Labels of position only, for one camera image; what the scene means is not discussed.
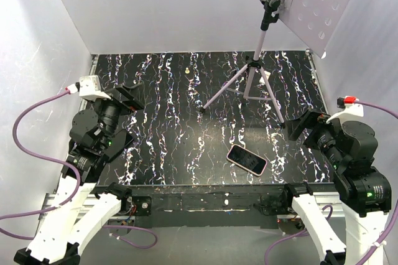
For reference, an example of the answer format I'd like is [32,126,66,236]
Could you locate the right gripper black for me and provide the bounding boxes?
[284,106,344,169]

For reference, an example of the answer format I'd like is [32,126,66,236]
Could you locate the tripod stand silver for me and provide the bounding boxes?
[200,0,285,128]

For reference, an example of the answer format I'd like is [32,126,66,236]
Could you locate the aluminium rail frame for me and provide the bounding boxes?
[39,49,346,265]

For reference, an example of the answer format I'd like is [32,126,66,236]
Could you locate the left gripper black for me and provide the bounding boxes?
[90,81,144,149]

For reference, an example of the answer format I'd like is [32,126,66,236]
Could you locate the purple cable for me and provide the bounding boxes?
[0,89,158,249]
[264,100,398,265]

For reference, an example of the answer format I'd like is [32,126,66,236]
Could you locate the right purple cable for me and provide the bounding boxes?
[264,100,398,265]

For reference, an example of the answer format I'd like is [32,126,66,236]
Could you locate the pink phone case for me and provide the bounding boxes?
[226,144,268,177]

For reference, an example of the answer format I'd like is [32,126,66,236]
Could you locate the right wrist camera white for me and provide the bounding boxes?
[326,96,364,124]

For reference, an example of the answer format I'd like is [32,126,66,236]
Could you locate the black smartphone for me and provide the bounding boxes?
[228,146,266,173]

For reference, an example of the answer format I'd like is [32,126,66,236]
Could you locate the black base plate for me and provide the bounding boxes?
[129,184,294,228]

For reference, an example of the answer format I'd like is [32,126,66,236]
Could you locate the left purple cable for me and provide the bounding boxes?
[0,89,158,249]

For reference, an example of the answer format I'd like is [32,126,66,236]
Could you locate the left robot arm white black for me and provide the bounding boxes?
[14,83,145,264]

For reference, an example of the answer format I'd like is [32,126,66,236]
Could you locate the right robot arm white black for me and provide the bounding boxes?
[281,104,394,264]

